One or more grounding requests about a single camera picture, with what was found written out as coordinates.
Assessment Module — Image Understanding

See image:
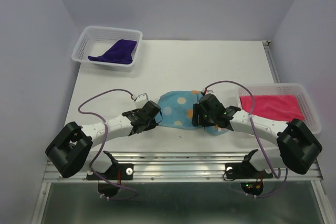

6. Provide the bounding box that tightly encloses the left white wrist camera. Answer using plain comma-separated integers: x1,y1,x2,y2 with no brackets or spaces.
131,93,149,106

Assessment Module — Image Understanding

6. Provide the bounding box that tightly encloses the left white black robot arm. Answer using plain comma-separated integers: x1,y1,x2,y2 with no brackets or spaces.
45,101,161,178

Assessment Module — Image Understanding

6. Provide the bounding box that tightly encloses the white target basket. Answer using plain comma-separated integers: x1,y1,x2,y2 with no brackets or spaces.
236,83,322,135

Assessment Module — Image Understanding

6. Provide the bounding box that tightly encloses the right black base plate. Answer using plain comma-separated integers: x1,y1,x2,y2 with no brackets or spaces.
225,163,273,180

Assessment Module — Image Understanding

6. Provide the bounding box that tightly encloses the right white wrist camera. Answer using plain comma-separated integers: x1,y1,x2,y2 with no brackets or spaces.
201,89,214,95

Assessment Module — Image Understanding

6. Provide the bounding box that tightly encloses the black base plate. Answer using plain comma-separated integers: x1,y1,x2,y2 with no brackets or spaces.
98,163,134,181
225,163,273,180

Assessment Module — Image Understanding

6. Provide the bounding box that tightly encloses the purple towel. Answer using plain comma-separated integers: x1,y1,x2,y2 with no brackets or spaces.
88,39,137,65

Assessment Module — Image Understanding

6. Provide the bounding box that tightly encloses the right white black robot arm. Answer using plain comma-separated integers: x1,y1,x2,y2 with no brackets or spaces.
192,93,322,177

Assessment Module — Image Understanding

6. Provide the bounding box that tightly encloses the light blue towel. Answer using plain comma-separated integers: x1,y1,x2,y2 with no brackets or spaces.
155,90,228,136

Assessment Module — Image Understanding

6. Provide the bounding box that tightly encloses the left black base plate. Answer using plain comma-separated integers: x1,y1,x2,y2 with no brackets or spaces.
98,163,134,181

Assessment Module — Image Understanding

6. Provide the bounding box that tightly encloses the aluminium mounting rail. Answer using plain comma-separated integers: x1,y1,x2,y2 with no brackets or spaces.
43,152,323,183

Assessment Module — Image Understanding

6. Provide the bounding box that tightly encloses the white source basket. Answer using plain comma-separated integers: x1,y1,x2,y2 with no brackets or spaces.
71,26,143,72

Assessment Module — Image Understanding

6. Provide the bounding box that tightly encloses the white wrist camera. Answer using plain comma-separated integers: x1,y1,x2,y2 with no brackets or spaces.
131,93,149,106
201,89,214,95

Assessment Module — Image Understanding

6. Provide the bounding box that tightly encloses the pink towel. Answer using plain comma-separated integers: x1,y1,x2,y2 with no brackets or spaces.
252,95,305,122

